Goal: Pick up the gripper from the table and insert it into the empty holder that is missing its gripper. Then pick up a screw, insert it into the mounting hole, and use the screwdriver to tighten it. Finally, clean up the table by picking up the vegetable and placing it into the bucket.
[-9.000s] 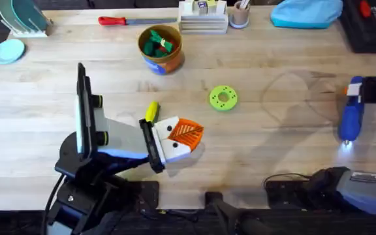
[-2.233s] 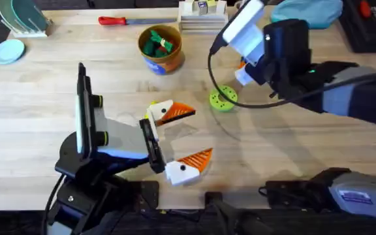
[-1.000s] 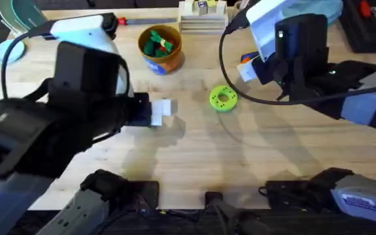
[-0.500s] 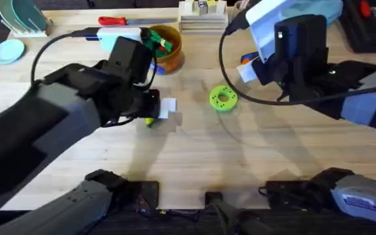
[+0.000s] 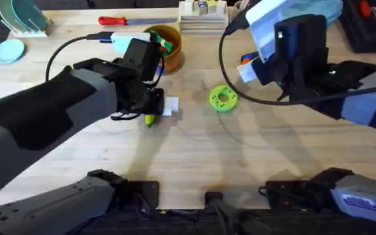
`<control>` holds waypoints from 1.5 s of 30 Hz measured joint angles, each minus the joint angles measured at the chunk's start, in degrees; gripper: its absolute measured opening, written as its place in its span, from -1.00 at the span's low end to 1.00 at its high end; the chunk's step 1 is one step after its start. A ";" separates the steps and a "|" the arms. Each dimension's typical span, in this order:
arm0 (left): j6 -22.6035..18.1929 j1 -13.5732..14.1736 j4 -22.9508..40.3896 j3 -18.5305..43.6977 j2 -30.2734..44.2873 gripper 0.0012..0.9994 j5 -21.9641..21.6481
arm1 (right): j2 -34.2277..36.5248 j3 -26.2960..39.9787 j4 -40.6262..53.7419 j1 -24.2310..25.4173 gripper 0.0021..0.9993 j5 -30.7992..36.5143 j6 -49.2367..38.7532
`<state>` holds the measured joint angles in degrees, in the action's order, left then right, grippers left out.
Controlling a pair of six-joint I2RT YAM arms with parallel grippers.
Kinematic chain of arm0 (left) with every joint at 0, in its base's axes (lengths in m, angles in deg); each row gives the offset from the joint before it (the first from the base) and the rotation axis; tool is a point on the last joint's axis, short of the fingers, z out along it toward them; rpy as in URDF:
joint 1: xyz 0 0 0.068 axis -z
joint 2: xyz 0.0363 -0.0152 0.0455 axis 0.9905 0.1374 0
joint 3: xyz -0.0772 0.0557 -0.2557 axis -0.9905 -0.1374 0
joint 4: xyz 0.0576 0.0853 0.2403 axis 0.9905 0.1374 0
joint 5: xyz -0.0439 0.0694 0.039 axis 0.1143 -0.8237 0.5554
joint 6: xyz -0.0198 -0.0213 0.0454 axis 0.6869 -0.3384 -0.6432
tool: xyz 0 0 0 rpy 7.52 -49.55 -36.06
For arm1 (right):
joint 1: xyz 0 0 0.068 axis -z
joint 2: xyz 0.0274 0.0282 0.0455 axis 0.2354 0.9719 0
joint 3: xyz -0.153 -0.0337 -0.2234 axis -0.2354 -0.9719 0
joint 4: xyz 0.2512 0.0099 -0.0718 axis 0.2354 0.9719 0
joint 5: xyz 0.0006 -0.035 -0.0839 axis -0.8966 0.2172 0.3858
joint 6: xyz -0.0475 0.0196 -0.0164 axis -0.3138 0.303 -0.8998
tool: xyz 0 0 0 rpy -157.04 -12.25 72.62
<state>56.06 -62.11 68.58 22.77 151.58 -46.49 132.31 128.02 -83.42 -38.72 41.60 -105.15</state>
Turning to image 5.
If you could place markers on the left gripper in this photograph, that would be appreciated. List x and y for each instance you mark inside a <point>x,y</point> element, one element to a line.
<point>132,98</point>

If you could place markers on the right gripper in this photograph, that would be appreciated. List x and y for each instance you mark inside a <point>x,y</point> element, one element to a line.
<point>344,73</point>

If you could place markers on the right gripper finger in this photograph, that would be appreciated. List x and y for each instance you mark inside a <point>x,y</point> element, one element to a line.
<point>244,75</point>

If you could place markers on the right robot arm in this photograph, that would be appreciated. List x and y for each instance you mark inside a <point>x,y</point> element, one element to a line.
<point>367,107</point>

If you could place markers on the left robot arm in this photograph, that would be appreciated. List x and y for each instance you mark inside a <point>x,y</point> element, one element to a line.
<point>28,117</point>

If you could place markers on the blue electric screwdriver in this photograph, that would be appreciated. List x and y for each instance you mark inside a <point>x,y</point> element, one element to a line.
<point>250,55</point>

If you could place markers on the yellow-green toy vegetable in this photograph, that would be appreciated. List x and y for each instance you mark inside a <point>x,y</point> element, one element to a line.
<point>150,120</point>

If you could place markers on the green disc with holes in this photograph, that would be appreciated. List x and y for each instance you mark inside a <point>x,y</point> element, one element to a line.
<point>217,102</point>

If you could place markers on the brown tub with toys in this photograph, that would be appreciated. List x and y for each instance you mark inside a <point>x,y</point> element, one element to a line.
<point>174,55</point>

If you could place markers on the right black wrist plate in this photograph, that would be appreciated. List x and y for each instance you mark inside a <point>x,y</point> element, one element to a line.
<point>302,45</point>

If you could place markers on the black wrist plate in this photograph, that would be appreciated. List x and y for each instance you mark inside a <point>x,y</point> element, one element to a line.
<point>302,45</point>
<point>142,58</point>

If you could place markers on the left black wrist plate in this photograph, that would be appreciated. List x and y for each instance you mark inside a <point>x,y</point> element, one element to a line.
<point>142,58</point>

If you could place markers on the box of toy blocks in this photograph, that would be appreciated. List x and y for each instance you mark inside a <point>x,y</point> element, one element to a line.
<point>202,18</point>

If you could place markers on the black tool case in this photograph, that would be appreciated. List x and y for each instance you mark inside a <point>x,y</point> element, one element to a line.
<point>370,29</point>

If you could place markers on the white peg rack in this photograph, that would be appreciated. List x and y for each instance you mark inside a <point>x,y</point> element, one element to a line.
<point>28,32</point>

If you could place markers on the small teal plate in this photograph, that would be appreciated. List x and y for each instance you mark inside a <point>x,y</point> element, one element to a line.
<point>8,51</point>

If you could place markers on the teal plate in rack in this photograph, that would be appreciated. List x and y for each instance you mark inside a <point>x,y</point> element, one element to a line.
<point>25,13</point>

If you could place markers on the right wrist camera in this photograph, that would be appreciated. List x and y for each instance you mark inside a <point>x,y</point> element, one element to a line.
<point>266,23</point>

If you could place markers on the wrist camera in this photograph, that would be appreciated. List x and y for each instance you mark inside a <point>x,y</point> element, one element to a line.
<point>126,40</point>
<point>266,23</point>

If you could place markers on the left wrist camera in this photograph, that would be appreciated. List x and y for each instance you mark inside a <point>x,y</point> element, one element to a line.
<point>126,40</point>

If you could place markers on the black rail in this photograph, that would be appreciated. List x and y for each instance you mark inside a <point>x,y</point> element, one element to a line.
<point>191,222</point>

